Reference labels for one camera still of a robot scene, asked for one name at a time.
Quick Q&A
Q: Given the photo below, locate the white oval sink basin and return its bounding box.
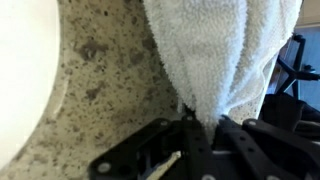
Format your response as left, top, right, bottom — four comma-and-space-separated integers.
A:
0, 0, 62, 169

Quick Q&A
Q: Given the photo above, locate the white terry towel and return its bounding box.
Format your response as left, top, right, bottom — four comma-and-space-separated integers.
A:
142, 0, 304, 134

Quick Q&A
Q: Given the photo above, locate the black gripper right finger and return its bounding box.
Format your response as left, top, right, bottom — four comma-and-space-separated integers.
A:
213, 114, 320, 180

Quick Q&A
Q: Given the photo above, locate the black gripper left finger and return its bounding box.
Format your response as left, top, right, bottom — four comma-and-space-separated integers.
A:
88, 114, 214, 180

